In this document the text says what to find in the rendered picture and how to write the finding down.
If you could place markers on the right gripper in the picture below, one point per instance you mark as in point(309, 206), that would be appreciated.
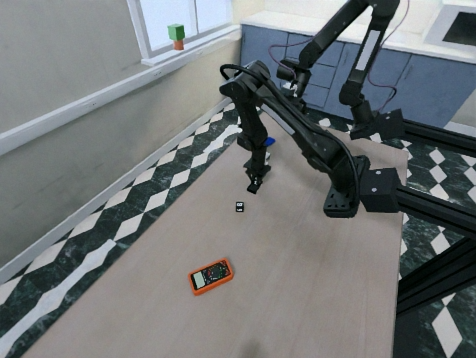
point(296, 98)

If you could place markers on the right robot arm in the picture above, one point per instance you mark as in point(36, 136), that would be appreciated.
point(383, 12)

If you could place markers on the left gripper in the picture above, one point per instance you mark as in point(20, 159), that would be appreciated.
point(258, 168)

